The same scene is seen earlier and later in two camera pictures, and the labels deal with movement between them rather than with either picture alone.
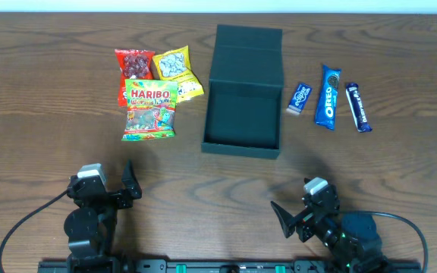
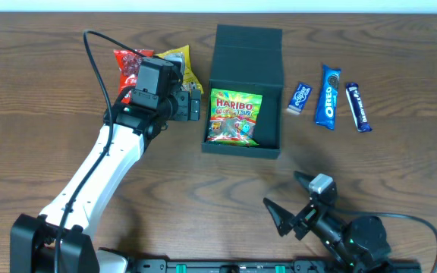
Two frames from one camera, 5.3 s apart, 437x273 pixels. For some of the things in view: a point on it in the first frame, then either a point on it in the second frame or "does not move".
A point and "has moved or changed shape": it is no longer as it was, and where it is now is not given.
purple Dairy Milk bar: x=356 y=106 does not move
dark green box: x=243 y=113 does not move
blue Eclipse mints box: x=299 y=97 does not move
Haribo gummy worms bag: x=151 y=109 has moved or changed shape
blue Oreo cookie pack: x=325 y=114 does not move
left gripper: x=109 y=194 to x=194 y=105
